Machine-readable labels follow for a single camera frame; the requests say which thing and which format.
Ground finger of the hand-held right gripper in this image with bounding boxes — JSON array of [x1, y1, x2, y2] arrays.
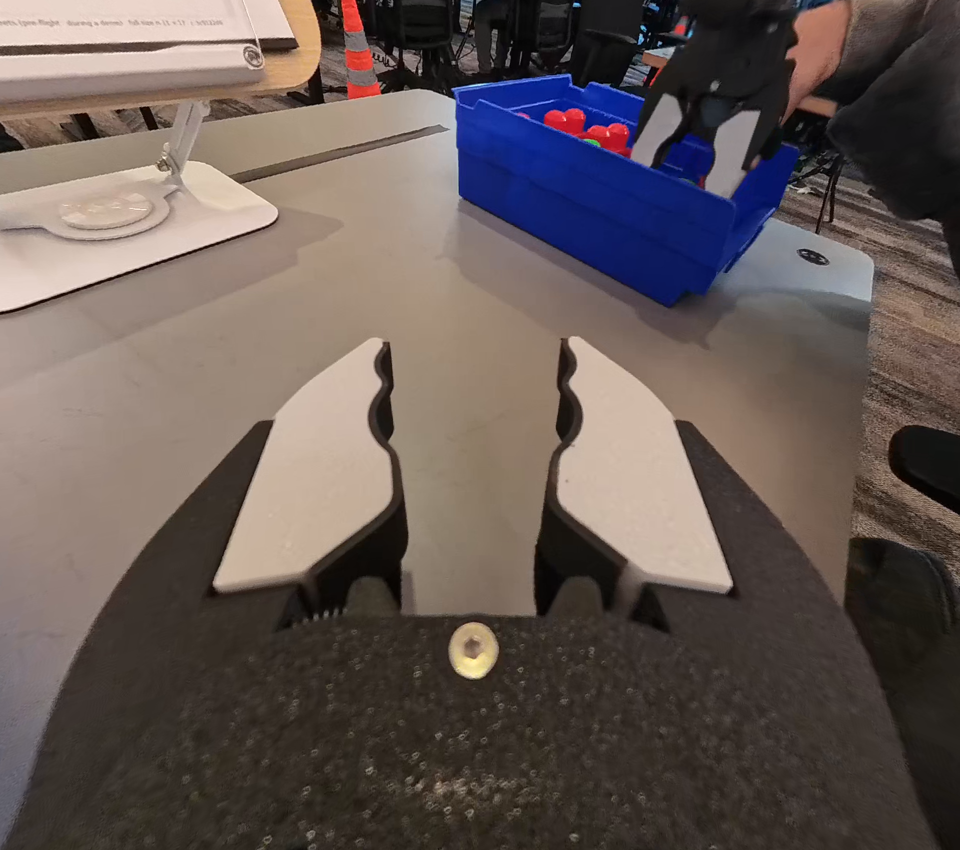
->
[[705, 111, 763, 199], [632, 94, 681, 171]]

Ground cluster of assembled block bridges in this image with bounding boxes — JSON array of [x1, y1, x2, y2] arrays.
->
[[516, 106, 711, 189]]

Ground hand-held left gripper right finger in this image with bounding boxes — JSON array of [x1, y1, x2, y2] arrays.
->
[[534, 336, 735, 624]]

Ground orange striped traffic cone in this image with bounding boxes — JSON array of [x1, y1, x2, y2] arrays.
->
[[339, 0, 384, 101]]

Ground grey desk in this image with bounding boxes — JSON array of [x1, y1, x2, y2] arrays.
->
[[0, 89, 877, 791]]

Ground person's dark trousers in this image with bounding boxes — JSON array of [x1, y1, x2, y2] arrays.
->
[[843, 537, 960, 850]]

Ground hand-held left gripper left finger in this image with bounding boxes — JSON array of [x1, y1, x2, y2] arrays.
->
[[213, 338, 410, 615]]

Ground person's right hand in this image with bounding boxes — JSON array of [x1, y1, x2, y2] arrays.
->
[[782, 1, 852, 118]]

